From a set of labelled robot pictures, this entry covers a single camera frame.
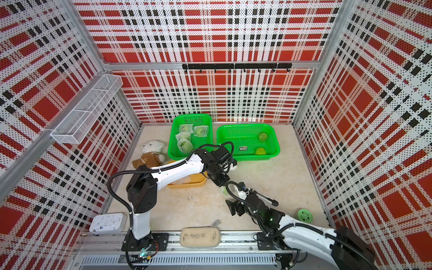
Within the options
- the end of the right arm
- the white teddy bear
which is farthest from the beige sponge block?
the white teddy bear

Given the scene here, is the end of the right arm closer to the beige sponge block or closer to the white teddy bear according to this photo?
the beige sponge block

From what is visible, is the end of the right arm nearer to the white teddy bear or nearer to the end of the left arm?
the end of the left arm

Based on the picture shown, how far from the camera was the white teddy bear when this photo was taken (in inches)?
37.2
